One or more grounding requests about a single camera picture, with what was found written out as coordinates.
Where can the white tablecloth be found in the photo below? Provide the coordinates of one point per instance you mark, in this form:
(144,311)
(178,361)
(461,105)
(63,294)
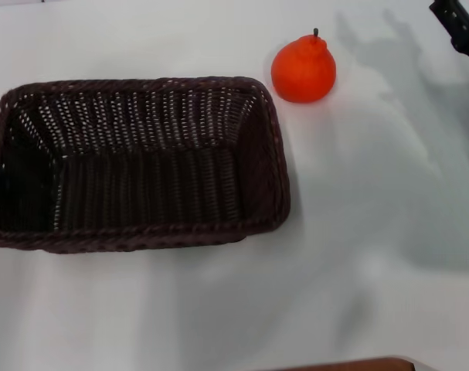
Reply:
(373,216)

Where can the orange toy fruit with stem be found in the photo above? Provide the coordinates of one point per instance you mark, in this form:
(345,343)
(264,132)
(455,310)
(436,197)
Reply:
(303,71)

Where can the dark brown woven basket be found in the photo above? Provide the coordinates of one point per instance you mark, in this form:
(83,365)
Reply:
(149,181)

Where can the brown wooden edge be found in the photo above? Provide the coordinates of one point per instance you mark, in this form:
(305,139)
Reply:
(357,365)

